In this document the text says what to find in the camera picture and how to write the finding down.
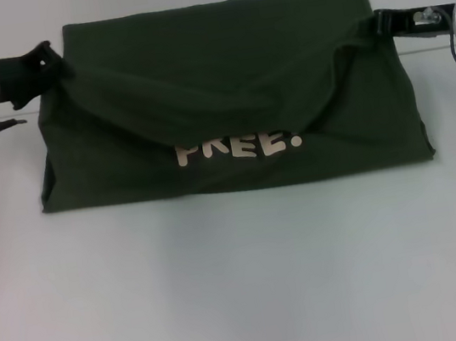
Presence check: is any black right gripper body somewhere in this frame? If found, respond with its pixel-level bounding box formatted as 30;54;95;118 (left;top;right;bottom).
390;0;456;43

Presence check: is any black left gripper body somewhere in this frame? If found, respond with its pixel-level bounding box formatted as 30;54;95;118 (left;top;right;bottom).
0;37;74;114

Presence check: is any dark green t-shirt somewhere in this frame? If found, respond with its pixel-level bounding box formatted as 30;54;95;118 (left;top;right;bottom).
14;0;441;226

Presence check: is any dark left arm cable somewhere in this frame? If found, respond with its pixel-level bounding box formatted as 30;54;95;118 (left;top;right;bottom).
0;115;30;131

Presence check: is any silver right cable connector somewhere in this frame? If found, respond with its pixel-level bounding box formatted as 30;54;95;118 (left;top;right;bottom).
411;6;445;29

